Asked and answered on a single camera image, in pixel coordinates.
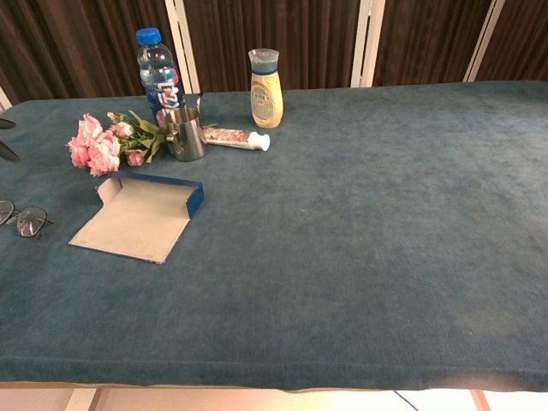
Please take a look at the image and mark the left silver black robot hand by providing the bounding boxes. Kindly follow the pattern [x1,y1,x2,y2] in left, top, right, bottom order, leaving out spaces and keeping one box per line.
[0,118,21,164]

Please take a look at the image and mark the black-rimmed eyeglasses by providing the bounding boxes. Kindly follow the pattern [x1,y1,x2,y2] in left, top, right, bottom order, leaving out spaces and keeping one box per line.
[0,199,55,240]

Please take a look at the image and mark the pink artificial flower bouquet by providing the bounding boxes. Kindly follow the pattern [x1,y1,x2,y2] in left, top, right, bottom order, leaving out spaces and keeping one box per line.
[67,110,170,178]

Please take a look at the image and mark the brown pleated curtain panel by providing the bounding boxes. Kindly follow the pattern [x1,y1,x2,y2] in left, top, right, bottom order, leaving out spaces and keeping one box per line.
[372,0,493,88]
[475,0,548,82]
[0,0,185,106]
[182,0,361,93]

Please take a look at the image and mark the blue cap water bottle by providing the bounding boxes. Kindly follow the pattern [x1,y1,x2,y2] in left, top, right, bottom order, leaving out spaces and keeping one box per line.
[135,27,188,125]

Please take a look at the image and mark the stainless steel cup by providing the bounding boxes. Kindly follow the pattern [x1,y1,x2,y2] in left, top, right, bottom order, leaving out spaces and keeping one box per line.
[161,106,207,163]

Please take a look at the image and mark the floral toothpaste tube white cap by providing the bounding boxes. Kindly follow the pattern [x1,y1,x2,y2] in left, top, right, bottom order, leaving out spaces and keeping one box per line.
[200,125,271,152]

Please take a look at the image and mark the yellow squeeze bottle clear cap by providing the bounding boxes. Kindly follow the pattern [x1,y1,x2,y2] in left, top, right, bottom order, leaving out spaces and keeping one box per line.
[247,47,284,129]

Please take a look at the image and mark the blue table cloth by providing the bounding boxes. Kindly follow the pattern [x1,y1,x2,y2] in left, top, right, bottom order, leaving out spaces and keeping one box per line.
[0,80,548,393]

